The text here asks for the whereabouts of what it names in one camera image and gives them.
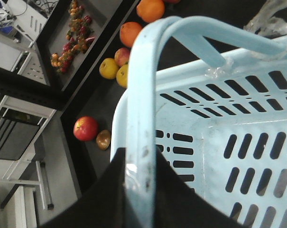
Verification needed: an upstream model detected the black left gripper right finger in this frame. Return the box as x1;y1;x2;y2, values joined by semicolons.
154;151;244;228

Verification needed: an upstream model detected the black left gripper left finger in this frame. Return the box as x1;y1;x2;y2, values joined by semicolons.
41;148;125;228

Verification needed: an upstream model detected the light blue plastic basket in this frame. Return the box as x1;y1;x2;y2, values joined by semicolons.
111;16;287;228

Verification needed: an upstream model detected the brown kiwi half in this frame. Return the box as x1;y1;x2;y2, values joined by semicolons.
96;130;111;151

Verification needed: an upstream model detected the red apple beside kiwi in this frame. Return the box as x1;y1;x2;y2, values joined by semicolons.
73;116;99;142

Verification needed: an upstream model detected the black wooden display stand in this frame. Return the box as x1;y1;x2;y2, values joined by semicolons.
0;0;287;198

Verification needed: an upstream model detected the clear plastic wrap strip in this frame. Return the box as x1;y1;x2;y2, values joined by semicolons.
202;0;287;79

